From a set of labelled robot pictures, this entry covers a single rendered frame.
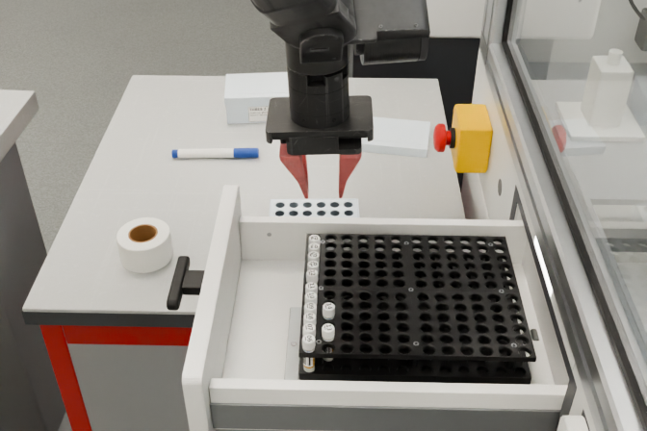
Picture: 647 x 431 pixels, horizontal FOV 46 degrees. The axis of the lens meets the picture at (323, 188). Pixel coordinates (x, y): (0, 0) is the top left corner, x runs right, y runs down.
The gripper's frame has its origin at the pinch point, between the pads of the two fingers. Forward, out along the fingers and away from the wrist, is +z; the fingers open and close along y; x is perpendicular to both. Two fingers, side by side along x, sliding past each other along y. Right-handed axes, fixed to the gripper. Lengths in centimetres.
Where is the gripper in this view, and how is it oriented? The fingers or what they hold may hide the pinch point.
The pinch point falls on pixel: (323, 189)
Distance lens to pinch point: 79.9
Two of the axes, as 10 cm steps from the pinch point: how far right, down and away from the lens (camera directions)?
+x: 0.2, -6.0, 8.0
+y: 10.0, -0.2, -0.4
